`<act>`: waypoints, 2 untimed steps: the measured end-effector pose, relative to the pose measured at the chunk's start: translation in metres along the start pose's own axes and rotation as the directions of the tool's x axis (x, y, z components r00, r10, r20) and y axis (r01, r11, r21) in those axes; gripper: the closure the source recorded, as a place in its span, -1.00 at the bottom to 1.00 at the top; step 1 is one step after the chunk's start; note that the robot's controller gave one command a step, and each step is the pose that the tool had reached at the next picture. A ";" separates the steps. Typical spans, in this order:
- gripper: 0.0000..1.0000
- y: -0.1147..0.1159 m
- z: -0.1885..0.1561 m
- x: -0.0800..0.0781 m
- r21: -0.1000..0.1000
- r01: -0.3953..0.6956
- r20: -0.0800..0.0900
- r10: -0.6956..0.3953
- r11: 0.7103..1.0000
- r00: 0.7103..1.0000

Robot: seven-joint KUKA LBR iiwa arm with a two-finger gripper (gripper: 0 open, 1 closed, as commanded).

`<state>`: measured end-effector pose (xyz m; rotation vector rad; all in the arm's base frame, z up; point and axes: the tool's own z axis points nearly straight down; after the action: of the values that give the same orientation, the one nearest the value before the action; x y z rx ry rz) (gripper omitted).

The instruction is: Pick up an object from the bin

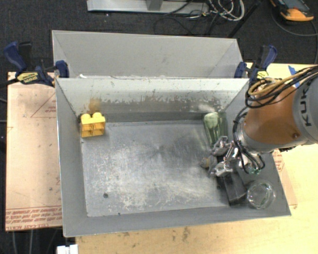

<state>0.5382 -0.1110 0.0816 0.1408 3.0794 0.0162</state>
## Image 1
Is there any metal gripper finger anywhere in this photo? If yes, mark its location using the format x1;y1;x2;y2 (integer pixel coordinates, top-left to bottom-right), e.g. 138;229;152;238
208;160;234;178
210;136;231;155

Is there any small grey-brown lump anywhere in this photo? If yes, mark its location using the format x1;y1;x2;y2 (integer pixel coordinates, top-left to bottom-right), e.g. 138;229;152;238
200;155;218;169

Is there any green clear glass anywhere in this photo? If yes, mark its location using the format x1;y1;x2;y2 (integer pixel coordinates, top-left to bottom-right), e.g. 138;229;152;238
203;111;229;146

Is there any clear round glass dish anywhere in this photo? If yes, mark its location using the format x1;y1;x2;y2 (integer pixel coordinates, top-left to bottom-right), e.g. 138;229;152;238
246;179;277;210

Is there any grey metal bin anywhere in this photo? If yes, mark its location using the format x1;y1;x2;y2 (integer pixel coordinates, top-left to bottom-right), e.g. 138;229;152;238
51;30;292;238

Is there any yellow toy building block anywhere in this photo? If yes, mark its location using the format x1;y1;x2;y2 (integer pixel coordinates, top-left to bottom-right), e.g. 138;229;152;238
80;112;107;138

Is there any brown cardboard board red print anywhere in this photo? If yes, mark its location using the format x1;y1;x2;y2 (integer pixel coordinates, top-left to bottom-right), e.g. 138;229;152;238
5;71;299;232

